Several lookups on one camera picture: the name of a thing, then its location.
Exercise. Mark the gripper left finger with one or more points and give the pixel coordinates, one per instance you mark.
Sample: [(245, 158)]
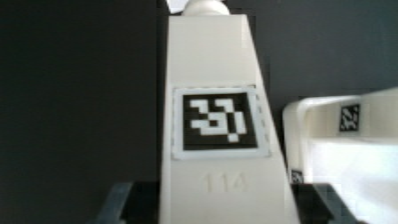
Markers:
[(129, 206)]

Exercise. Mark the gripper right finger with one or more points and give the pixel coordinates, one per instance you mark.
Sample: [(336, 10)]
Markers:
[(320, 205)]

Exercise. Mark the white desk leg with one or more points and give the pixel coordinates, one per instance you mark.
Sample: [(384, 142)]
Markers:
[(224, 184)]

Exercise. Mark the white desk tabletop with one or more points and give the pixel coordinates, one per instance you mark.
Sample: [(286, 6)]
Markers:
[(341, 151)]

